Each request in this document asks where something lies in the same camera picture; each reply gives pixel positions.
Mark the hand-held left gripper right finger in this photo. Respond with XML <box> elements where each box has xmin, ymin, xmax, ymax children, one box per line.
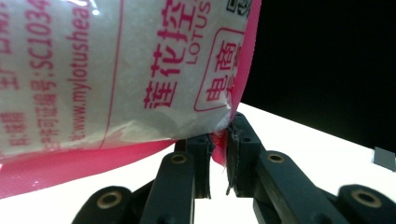
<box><xmin>225</xmin><ymin>111</ymin><xmax>266</xmax><ymax>198</ymax></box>

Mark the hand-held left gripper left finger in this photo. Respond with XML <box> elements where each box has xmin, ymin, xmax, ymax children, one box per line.
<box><xmin>174</xmin><ymin>133</ymin><xmax>216</xmax><ymax>200</ymax></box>

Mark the pink printed plastic powder bag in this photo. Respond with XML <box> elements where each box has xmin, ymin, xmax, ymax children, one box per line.
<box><xmin>0</xmin><ymin>0</ymin><xmax>263</xmax><ymax>200</ymax></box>

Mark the grey box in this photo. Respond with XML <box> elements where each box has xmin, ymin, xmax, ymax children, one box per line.
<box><xmin>373</xmin><ymin>147</ymin><xmax>396</xmax><ymax>173</ymax></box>

